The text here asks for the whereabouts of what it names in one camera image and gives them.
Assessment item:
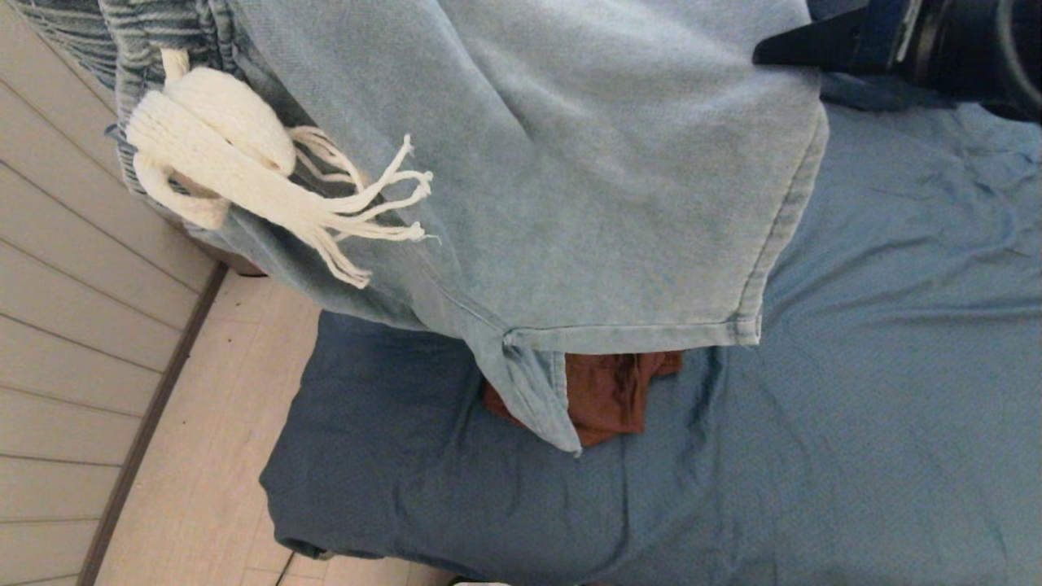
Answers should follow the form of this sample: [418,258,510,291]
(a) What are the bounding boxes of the blue bed cover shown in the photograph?
[260,73,1042,586]

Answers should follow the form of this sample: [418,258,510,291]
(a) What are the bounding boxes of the light blue denim shorts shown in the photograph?
[16,0,830,457]

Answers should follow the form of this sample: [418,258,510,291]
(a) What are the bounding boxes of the rust brown shorts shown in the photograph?
[482,350,685,448]

